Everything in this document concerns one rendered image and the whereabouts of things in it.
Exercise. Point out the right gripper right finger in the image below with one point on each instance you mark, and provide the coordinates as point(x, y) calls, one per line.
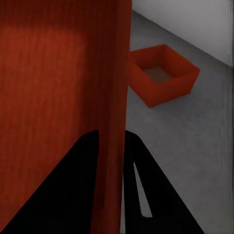
point(170, 215)

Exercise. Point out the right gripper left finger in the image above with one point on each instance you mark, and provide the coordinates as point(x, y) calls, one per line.
point(63, 203)

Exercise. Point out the storage box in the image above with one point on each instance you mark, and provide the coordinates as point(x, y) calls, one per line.
point(178, 75)
point(64, 68)

